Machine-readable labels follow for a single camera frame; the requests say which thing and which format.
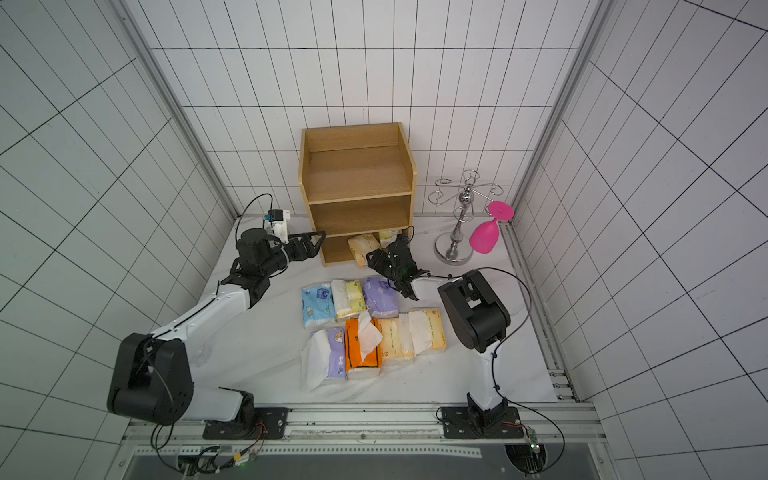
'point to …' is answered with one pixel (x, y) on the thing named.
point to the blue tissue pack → (318, 304)
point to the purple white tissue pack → (323, 356)
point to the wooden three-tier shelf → (359, 180)
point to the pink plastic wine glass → (485, 235)
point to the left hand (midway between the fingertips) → (315, 238)
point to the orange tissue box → (363, 345)
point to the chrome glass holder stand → (451, 248)
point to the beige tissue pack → (397, 338)
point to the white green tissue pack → (348, 297)
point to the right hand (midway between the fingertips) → (359, 259)
